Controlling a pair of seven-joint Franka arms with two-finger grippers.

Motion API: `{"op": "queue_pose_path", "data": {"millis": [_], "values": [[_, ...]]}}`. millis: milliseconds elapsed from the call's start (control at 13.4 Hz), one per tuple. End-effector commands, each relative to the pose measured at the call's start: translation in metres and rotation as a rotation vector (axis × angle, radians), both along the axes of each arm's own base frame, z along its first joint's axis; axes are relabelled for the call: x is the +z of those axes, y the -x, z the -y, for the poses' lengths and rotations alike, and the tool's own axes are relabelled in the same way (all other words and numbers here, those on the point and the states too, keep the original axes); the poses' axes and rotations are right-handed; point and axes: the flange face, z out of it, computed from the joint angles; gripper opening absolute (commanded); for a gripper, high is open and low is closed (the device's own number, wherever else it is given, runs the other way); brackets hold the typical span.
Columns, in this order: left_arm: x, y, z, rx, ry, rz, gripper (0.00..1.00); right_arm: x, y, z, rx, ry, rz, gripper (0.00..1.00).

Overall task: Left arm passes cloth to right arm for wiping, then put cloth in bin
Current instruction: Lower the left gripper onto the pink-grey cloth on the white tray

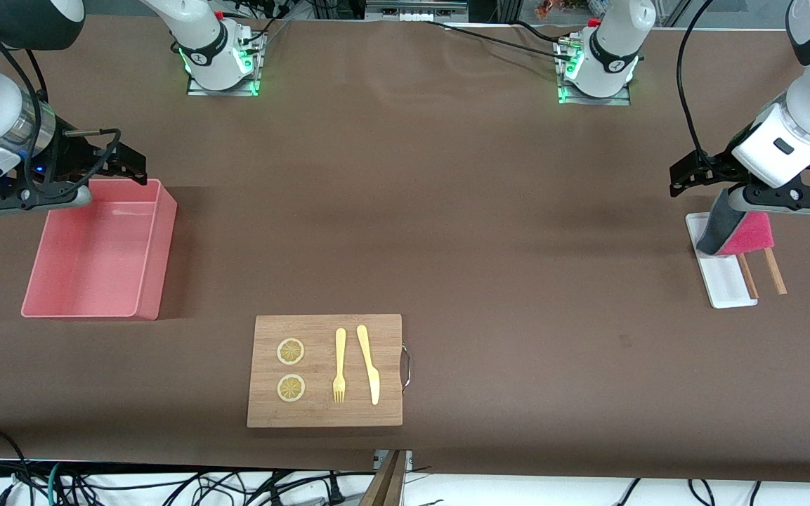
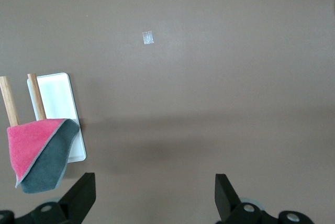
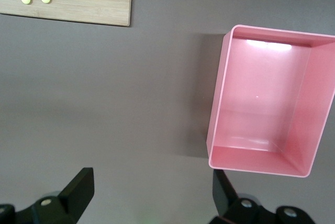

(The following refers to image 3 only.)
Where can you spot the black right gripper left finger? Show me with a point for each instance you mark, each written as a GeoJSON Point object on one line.
{"type": "Point", "coordinates": [73, 197]}

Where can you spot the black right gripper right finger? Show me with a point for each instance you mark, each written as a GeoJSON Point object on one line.
{"type": "Point", "coordinates": [227, 203]}

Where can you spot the pink plastic bin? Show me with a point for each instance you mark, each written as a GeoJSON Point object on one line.
{"type": "Point", "coordinates": [261, 90]}

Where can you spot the wooden cutting board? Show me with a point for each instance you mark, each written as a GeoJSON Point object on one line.
{"type": "Point", "coordinates": [68, 6]}

